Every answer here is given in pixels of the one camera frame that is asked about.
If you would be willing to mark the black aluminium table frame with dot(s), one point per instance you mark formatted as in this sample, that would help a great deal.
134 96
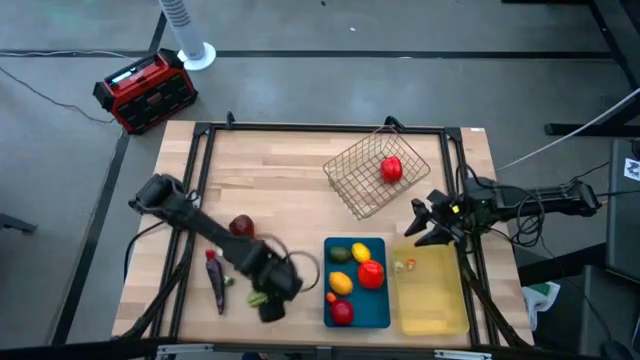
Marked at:
320 127

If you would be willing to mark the black stand foot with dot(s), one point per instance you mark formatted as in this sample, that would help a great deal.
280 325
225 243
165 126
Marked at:
17 223

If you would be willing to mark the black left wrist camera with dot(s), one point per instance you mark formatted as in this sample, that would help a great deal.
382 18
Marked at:
272 311

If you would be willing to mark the light green ribbed vegetable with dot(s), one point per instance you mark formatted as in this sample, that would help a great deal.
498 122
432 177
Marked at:
257 298

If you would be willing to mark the black desk frame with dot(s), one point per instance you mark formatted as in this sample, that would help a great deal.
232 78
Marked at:
590 129

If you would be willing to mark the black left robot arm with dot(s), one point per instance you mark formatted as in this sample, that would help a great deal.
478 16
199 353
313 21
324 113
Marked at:
200 225

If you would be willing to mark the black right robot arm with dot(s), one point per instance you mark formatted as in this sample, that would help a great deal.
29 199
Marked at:
530 200

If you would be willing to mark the green toy avocado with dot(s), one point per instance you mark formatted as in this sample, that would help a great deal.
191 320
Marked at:
340 254

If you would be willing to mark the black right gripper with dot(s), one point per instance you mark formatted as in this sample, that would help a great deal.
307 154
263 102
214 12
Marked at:
450 212

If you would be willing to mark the black cabinet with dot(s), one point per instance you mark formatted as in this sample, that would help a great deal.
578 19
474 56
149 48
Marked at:
622 210

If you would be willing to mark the red apple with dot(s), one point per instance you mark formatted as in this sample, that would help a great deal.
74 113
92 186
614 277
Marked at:
342 312

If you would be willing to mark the teal plastic tray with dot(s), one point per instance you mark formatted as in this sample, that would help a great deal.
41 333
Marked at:
372 310

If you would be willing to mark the orange yellow toy lemon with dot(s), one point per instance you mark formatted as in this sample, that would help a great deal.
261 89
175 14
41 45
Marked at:
340 283

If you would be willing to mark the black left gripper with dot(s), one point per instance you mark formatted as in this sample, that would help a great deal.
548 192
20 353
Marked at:
272 280

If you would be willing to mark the small orange toy tangerine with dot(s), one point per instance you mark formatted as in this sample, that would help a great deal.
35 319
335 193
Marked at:
331 298

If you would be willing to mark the small green white vegetable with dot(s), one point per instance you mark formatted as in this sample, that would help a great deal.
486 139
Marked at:
229 281

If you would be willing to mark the small pale toy vegetable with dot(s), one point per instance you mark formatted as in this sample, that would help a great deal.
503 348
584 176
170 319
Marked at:
398 266

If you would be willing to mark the red black power station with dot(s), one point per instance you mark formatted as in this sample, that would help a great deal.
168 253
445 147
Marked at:
145 92

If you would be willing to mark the yellow plastic tray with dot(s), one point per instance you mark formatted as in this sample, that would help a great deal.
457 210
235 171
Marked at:
430 295

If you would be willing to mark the white tower fan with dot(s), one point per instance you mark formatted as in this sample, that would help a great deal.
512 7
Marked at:
187 30

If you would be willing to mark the white green bag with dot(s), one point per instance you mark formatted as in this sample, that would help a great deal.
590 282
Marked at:
541 300

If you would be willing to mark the red toy bell pepper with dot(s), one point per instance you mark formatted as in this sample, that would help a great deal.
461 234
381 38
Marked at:
391 169

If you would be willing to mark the purple eggplant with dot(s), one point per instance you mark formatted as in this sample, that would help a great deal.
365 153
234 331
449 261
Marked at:
216 285

